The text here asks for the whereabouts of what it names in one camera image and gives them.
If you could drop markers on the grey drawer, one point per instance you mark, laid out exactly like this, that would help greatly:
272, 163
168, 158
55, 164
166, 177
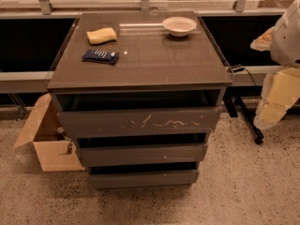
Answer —
122, 123
144, 179
142, 154

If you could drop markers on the grey top drawer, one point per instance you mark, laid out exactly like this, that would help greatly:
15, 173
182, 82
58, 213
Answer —
122, 123

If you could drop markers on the grey bottom drawer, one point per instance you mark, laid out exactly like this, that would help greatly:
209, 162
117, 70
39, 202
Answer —
144, 179

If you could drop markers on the blue snack packet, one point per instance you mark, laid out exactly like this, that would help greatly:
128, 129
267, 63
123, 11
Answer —
103, 57

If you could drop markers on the open cardboard box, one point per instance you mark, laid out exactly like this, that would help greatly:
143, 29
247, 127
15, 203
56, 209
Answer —
39, 130

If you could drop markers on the bottle in cardboard box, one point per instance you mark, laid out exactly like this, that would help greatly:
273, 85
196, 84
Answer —
61, 134

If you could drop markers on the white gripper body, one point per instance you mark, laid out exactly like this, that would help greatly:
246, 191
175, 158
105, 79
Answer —
287, 41

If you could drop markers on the grey middle drawer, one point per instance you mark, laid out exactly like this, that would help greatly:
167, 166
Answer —
142, 154

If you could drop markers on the white bowl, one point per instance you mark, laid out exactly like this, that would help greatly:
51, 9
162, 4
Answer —
179, 26

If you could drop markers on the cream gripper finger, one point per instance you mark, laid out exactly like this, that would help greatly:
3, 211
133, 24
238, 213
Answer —
263, 42

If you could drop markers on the black power adapter with cable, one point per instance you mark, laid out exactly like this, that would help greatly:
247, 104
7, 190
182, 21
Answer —
241, 76

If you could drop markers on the grey drawer cabinet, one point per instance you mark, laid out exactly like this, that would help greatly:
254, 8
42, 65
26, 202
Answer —
154, 70

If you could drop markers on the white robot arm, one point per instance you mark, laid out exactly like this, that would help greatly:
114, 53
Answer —
285, 44

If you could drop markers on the yellow sponge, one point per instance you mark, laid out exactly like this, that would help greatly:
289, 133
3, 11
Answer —
102, 35

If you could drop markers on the black wheeled stand leg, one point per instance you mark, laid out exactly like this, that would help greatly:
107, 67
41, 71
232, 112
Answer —
231, 103

